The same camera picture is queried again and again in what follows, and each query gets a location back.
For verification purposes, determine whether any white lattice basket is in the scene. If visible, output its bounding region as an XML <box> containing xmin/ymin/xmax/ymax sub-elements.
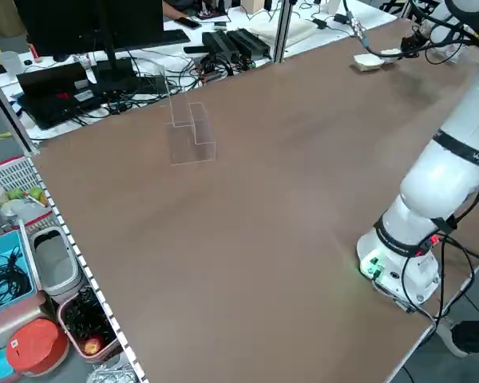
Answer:
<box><xmin>0</xmin><ymin>155</ymin><xmax>53</xmax><ymax>231</ymax></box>

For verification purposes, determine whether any red apple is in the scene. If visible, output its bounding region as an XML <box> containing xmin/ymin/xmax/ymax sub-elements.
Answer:
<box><xmin>81</xmin><ymin>337</ymin><xmax>105</xmax><ymax>357</ymax></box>

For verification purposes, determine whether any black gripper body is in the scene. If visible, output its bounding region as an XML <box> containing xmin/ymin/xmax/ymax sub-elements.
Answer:
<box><xmin>401</xmin><ymin>34</ymin><xmax>426</xmax><ymax>51</ymax></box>

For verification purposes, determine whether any crumpled silver foil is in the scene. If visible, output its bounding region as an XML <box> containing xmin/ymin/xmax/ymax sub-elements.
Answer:
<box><xmin>86</xmin><ymin>357</ymin><xmax>144</xmax><ymax>383</ymax></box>

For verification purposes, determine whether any person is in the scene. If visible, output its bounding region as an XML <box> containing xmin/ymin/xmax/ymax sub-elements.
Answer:
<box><xmin>434</xmin><ymin>309</ymin><xmax>479</xmax><ymax>359</ymax></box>

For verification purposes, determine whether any black laptop computer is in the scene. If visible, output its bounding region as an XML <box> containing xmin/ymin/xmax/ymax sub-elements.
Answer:
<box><xmin>14</xmin><ymin>61</ymin><xmax>105</xmax><ymax>132</ymax></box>

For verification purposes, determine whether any clear stepped plastic holder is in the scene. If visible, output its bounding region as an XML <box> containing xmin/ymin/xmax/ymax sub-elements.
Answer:
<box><xmin>159</xmin><ymin>73</ymin><xmax>217</xmax><ymax>167</ymax></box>

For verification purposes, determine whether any black finned power supply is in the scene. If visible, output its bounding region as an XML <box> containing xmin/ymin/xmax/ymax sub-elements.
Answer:
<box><xmin>226</xmin><ymin>28</ymin><xmax>272</xmax><ymax>57</ymax></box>
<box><xmin>201</xmin><ymin>30</ymin><xmax>241</xmax><ymax>57</ymax></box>

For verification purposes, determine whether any black cable pile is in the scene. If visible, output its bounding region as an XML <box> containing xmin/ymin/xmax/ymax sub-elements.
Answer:
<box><xmin>62</xmin><ymin>286</ymin><xmax>115</xmax><ymax>344</ymax></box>

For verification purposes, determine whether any pink plastic bin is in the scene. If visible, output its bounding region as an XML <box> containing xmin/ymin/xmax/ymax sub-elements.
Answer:
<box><xmin>57</xmin><ymin>285</ymin><xmax>124</xmax><ymax>365</ymax></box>

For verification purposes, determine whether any black cable with silver connector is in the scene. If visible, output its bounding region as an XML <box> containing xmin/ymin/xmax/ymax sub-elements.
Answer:
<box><xmin>341</xmin><ymin>0</ymin><xmax>388</xmax><ymax>57</ymax></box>

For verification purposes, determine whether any black cable bundle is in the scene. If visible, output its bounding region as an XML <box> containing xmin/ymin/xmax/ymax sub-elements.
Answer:
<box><xmin>0</xmin><ymin>246</ymin><xmax>32</xmax><ymax>314</ymax></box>

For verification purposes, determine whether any red round container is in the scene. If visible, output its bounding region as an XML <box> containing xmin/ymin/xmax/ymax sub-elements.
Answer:
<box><xmin>5</xmin><ymin>317</ymin><xmax>70</xmax><ymax>378</ymax></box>

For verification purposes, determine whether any light wooden box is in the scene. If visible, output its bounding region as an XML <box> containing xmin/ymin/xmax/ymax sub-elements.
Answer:
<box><xmin>240</xmin><ymin>0</ymin><xmax>265</xmax><ymax>15</ymax></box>

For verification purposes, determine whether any black smartphone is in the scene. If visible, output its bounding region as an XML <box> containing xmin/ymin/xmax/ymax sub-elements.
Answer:
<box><xmin>174</xmin><ymin>16</ymin><xmax>203</xmax><ymax>29</ymax></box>

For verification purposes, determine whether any white plastic bin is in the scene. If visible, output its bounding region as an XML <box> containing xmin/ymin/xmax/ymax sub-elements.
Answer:
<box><xmin>27</xmin><ymin>225</ymin><xmax>85</xmax><ymax>305</ymax></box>

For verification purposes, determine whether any translucent plastic cup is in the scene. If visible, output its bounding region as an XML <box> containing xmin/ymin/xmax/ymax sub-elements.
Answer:
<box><xmin>0</xmin><ymin>50</ymin><xmax>23</xmax><ymax>76</ymax></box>

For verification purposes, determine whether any blue plastic crate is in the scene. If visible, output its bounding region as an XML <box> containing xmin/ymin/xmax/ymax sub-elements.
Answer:
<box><xmin>0</xmin><ymin>229</ymin><xmax>38</xmax><ymax>319</ymax></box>

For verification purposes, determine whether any black computer monitor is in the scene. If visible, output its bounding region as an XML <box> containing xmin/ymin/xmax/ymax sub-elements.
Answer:
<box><xmin>14</xmin><ymin>0</ymin><xmax>164</xmax><ymax>95</ymax></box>

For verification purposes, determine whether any grey plastic box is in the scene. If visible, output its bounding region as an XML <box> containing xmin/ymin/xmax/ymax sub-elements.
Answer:
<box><xmin>0</xmin><ymin>293</ymin><xmax>47</xmax><ymax>348</ymax></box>

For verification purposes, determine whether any aluminium frame post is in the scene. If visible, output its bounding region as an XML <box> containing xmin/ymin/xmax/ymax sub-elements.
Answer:
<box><xmin>271</xmin><ymin>0</ymin><xmax>295</xmax><ymax>65</ymax></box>
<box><xmin>0</xmin><ymin>65</ymin><xmax>42</xmax><ymax>156</ymax></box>

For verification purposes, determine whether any black base cable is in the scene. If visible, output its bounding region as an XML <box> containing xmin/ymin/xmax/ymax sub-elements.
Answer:
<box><xmin>401</xmin><ymin>233</ymin><xmax>479</xmax><ymax>334</ymax></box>

